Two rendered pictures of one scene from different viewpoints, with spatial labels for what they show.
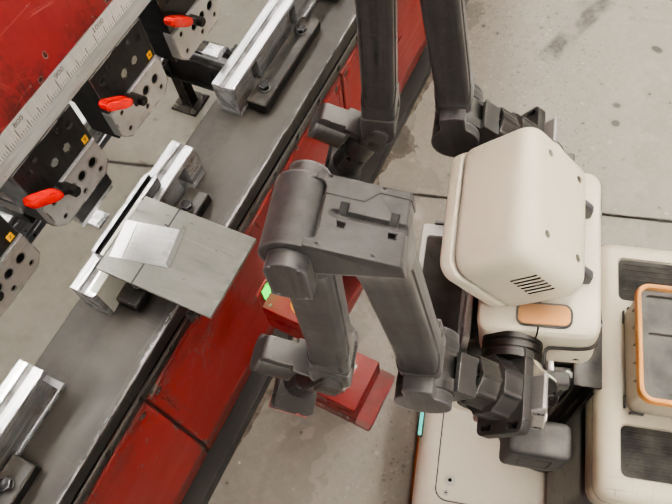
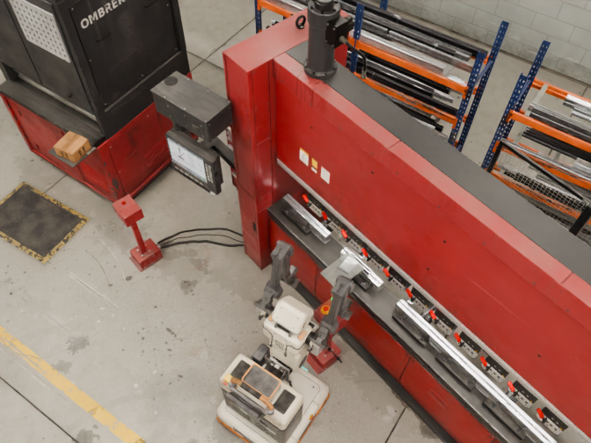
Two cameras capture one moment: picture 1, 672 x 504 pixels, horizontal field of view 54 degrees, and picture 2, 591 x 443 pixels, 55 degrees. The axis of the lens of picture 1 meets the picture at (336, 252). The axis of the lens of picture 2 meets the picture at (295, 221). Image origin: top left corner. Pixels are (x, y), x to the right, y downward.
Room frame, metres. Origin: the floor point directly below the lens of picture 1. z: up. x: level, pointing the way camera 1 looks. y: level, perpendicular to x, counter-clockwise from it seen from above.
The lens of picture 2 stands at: (0.80, -1.76, 4.50)
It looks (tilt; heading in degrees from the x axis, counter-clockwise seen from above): 55 degrees down; 104
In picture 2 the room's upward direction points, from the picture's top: 1 degrees clockwise
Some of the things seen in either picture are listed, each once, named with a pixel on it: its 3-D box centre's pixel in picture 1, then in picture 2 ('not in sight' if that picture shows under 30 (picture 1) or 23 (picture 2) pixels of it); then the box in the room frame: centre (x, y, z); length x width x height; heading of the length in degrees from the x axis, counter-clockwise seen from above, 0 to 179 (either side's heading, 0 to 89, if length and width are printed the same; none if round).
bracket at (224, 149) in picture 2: not in sight; (217, 158); (-0.49, 0.94, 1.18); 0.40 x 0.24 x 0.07; 145
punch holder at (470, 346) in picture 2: not in sight; (471, 341); (1.54, -0.12, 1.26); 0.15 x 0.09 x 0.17; 145
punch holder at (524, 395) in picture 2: not in sight; (526, 389); (1.87, -0.35, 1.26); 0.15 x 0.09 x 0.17; 145
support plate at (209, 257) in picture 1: (176, 254); (341, 271); (0.65, 0.31, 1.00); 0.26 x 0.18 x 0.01; 55
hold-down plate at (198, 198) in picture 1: (165, 247); (353, 274); (0.74, 0.36, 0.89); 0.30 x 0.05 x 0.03; 145
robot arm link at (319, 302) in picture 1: (321, 306); (285, 263); (0.31, 0.03, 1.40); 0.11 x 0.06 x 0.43; 160
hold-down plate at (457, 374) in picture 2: not in sight; (455, 372); (1.53, -0.19, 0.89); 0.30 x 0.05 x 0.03; 145
